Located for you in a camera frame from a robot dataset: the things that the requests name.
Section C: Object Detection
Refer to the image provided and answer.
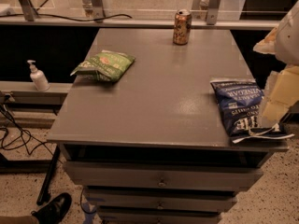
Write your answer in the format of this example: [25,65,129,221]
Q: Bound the top drawer knob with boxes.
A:
[158,178,166,188]

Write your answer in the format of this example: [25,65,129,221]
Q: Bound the blue salt vinegar chip bag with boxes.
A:
[210,77,293,144]

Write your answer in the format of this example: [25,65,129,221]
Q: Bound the white pump sanitizer bottle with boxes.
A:
[27,60,50,91]

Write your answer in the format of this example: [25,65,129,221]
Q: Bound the black cable on ledge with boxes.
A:
[0,12,134,22]

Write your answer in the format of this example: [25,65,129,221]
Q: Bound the orange soda can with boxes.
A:
[173,9,192,45]

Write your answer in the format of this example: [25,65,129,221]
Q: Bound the grey drawer cabinet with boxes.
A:
[49,28,288,224]

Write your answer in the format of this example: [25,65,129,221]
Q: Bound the green jalapeno chip bag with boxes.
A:
[71,49,135,82]

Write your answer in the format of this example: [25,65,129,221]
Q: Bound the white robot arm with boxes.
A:
[253,1,299,127]

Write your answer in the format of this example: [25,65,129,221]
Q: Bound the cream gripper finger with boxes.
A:
[259,65,299,127]

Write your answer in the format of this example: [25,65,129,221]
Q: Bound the black metal stand leg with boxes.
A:
[36,147,60,205]

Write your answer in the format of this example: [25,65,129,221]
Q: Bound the drawer knob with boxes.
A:
[157,203,164,210]
[158,178,166,188]

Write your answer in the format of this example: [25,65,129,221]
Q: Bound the black leather shoe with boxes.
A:
[32,192,72,224]

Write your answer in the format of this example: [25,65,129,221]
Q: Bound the black floor cables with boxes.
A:
[0,91,60,161]

